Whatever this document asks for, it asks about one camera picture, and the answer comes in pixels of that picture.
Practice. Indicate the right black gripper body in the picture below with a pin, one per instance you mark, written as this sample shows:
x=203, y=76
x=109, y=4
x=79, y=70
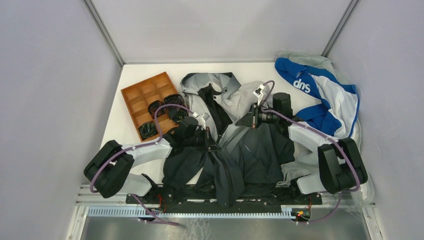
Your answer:
x=255, y=113

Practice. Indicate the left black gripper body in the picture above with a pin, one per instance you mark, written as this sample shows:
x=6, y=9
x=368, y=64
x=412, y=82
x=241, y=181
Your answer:
x=207, y=137

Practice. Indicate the grey black zip jacket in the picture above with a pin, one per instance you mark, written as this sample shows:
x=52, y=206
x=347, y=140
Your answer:
x=246, y=157

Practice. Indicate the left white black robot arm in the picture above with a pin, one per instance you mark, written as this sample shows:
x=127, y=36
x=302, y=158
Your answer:
x=109, y=172

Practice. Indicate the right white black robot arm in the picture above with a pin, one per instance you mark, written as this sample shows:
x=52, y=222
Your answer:
x=339, y=163

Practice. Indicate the blue white jacket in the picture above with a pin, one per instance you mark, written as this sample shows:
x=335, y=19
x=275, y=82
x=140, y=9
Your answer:
x=336, y=113

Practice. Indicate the orange compartment tray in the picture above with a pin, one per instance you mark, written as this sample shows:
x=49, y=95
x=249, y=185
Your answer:
x=139, y=96

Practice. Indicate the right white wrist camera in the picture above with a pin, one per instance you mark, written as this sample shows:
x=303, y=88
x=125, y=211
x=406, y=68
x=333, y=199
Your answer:
x=259, y=93

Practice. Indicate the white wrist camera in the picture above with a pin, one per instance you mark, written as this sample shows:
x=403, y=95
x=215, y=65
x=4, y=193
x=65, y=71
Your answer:
x=259, y=93
x=201, y=119

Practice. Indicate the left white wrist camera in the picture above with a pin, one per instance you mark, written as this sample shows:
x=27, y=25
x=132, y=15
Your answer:
x=201, y=119

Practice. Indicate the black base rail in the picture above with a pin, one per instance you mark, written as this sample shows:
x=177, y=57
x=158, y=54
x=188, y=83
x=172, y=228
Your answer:
x=262, y=198

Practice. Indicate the white slotted cable duct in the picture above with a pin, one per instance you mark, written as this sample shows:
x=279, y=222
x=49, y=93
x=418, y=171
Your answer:
x=139, y=212

